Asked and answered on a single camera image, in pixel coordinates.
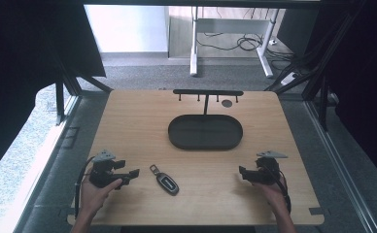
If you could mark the white desk frame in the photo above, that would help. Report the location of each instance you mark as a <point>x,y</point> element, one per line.
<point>194,48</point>

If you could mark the black curtain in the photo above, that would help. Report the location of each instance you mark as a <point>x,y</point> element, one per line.
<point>21,64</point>
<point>364,81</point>

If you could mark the white power strip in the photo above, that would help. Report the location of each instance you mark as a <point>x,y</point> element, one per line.
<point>289,78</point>

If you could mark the person's right hand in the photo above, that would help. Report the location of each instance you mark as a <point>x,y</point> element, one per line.
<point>274,195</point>

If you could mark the grey round table grommet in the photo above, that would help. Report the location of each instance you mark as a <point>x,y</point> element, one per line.
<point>226,103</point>

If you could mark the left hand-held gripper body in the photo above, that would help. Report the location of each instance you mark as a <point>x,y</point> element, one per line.
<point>103,171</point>

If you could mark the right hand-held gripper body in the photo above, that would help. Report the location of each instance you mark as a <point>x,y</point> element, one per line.
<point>267,171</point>

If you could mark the black key rack with tray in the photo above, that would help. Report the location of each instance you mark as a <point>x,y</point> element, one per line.
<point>205,132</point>

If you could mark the person's left hand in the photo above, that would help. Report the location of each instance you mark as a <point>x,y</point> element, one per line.
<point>94,194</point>

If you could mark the black car key fob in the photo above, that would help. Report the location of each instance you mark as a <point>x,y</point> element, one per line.
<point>165,182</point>

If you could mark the white wall panel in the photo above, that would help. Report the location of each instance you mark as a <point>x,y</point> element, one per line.
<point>126,29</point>

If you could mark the black metal frame strut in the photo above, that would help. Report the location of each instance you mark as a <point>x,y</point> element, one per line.
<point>60,100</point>
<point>322,97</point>

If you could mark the aluminium floor rail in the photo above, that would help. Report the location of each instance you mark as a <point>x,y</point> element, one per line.
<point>338,168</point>

